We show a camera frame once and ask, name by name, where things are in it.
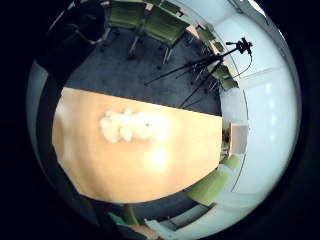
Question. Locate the white plush toy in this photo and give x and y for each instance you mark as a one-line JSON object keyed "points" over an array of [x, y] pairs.
{"points": [[128, 125]]}

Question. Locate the green upholstered chair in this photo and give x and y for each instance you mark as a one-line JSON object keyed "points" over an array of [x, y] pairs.
{"points": [[126, 15], [207, 34], [210, 187], [164, 27], [225, 77]]}

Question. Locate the light wooden side table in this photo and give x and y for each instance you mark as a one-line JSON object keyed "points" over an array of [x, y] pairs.
{"points": [[238, 137]]}

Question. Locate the black office chair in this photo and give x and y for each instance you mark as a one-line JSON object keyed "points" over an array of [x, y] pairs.
{"points": [[78, 28]]}

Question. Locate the black camera tripod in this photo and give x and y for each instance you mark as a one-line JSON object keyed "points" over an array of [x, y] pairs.
{"points": [[200, 66]]}

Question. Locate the black camera on tripod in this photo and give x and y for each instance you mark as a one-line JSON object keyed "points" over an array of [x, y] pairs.
{"points": [[245, 45]]}

